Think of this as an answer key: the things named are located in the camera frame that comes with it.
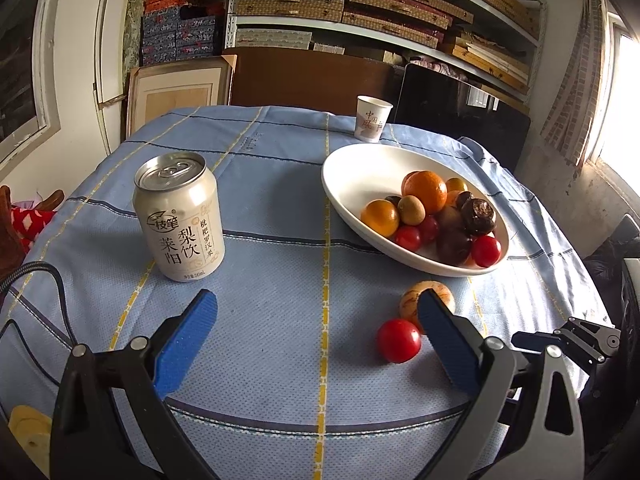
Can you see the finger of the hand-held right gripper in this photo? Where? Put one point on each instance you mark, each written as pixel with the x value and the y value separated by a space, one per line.
pixel 590 342

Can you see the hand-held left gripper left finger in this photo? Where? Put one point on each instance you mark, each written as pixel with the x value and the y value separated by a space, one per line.
pixel 185 345

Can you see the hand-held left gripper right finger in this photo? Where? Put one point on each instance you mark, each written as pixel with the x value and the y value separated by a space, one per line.
pixel 450 345

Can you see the small red tomato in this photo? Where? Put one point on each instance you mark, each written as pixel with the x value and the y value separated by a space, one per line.
pixel 407 238
pixel 429 228
pixel 398 341
pixel 486 251

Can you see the orange brown speckled fruit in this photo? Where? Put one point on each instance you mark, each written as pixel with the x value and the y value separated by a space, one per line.
pixel 411 302

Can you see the dark red plum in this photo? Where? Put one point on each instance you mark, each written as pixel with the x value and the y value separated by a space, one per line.
pixel 452 246

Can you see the tan round fruit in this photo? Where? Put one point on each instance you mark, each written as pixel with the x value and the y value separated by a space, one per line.
pixel 449 217

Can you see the dark purple mangosteen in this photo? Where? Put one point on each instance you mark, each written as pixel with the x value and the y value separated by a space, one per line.
pixel 477 216

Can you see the small tan fruit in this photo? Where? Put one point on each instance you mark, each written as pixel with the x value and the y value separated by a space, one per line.
pixel 412 210

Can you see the small mandarin orange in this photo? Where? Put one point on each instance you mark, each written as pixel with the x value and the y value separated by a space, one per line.
pixel 380 217
pixel 456 185

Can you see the dark purple wrinkled fruit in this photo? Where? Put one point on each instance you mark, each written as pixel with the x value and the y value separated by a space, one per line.
pixel 462 198
pixel 392 201

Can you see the white oval plate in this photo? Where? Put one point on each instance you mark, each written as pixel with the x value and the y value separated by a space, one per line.
pixel 360 175

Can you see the black jacket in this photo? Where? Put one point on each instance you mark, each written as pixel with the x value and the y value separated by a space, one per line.
pixel 607 255

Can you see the blue checked tablecloth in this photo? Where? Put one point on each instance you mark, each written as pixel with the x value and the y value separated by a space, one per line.
pixel 280 310

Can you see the cream drink can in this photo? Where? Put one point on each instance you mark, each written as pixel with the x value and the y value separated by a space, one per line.
pixel 177 217

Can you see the yellow plastic object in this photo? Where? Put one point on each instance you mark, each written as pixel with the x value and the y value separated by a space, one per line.
pixel 30 430

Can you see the red patterned cloth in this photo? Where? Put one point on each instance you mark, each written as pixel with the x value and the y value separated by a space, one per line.
pixel 32 220

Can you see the black glossy panel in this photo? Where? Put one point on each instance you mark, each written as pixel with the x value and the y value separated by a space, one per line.
pixel 460 110

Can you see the white paper cup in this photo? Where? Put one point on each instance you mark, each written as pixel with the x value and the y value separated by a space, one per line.
pixel 372 117

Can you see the bright window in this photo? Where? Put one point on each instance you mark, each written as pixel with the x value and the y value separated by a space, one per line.
pixel 622 85

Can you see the brick pattern curtain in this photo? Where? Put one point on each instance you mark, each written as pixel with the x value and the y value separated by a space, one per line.
pixel 575 75

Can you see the dark wooden chair back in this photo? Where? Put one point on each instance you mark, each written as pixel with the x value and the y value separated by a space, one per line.
pixel 310 80

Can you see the stack of blue patterned boxes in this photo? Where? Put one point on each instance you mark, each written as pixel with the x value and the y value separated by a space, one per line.
pixel 180 35

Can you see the white narrow panel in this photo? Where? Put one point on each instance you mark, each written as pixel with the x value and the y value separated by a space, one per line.
pixel 107 35

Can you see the white framed window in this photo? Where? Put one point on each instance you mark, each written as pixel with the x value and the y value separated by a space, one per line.
pixel 25 60

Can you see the green mottled panel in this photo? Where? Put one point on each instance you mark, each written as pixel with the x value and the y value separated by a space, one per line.
pixel 131 15

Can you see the white metal shelf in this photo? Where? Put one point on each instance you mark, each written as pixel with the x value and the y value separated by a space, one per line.
pixel 280 20

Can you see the orange patterned box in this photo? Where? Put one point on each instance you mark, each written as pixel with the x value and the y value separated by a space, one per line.
pixel 165 0

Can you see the stack of patterned flat boxes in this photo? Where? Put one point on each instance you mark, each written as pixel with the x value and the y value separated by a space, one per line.
pixel 290 7

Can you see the wooden picture frame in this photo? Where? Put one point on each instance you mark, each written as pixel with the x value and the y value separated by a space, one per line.
pixel 180 95

